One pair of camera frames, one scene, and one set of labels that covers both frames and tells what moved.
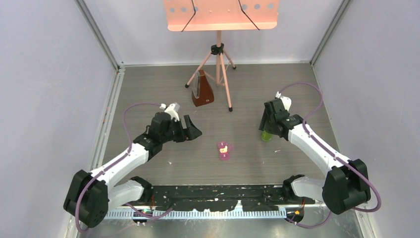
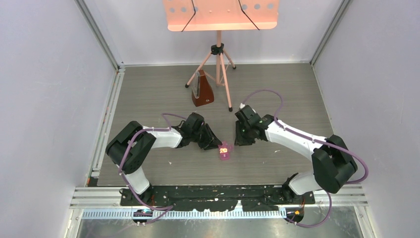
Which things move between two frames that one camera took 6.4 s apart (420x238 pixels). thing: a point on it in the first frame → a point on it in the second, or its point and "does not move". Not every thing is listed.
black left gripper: (189, 133) → (210, 141)
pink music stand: (217, 15) does not move
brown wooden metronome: (202, 92) does not move
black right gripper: (264, 125) → (239, 140)
